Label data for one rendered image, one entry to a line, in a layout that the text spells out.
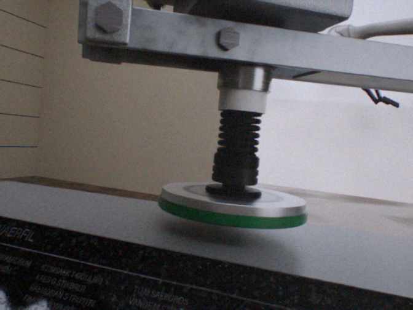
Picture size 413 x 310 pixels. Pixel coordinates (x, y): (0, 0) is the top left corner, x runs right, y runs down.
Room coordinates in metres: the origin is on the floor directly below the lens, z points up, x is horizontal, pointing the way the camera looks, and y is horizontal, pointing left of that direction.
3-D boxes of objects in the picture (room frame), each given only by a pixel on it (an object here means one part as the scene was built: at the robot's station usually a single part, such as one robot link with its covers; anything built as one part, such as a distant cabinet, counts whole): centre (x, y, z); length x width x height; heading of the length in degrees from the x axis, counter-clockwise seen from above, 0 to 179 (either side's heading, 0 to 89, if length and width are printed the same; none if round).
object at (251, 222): (0.60, -0.05, 0.88); 0.22 x 0.22 x 0.04
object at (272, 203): (0.60, -0.05, 0.88); 0.21 x 0.21 x 0.01
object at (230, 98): (0.60, -0.05, 1.02); 0.07 x 0.07 x 0.04
